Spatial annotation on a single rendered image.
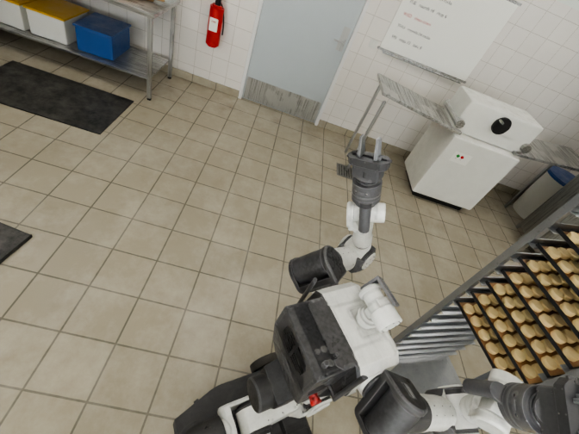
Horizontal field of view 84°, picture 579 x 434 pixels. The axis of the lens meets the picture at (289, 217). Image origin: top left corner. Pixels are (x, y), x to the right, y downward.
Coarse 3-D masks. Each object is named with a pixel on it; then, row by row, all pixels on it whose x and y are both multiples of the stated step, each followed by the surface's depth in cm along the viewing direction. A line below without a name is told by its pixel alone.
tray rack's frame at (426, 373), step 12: (408, 360) 219; (420, 360) 222; (432, 360) 224; (444, 360) 227; (396, 372) 210; (408, 372) 212; (420, 372) 215; (432, 372) 218; (444, 372) 221; (456, 372) 224; (420, 384) 209; (432, 384) 212; (444, 384) 215
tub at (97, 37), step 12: (96, 12) 349; (72, 24) 317; (84, 24) 323; (96, 24) 331; (108, 24) 338; (120, 24) 347; (84, 36) 325; (96, 36) 324; (108, 36) 323; (120, 36) 340; (84, 48) 333; (96, 48) 333; (108, 48) 332; (120, 48) 348
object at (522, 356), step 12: (480, 300) 146; (492, 300) 147; (492, 312) 142; (504, 312) 144; (504, 324) 139; (504, 336) 135; (516, 336) 137; (516, 348) 135; (516, 360) 130; (528, 360) 131; (528, 372) 125; (540, 372) 127
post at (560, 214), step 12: (564, 204) 114; (576, 204) 111; (552, 216) 118; (564, 216) 115; (540, 228) 121; (528, 240) 125; (504, 252) 133; (492, 264) 138; (480, 276) 143; (444, 300) 160; (432, 312) 166; (396, 336) 190
